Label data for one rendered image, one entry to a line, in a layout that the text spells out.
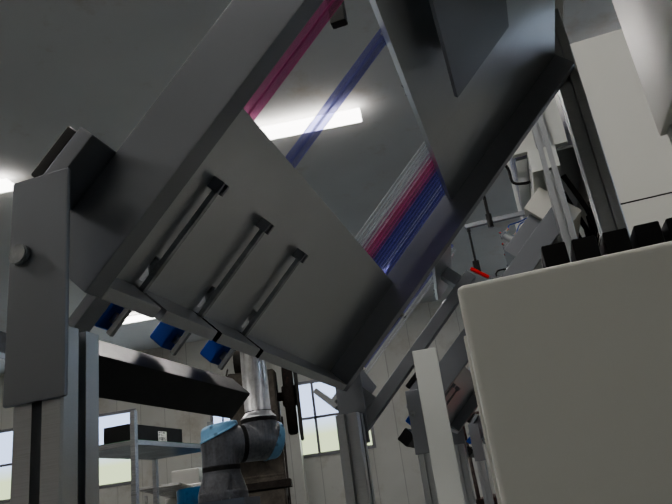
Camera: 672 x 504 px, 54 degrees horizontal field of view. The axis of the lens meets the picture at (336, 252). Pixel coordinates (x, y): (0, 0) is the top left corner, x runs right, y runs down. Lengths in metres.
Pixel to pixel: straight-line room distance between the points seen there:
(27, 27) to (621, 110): 3.27
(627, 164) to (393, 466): 8.46
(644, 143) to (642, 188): 0.14
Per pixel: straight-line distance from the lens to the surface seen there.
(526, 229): 2.01
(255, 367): 2.20
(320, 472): 10.27
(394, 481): 10.14
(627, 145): 2.08
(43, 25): 4.28
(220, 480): 2.09
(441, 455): 1.64
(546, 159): 2.01
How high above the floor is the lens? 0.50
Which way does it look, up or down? 21 degrees up
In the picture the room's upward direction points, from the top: 8 degrees counter-clockwise
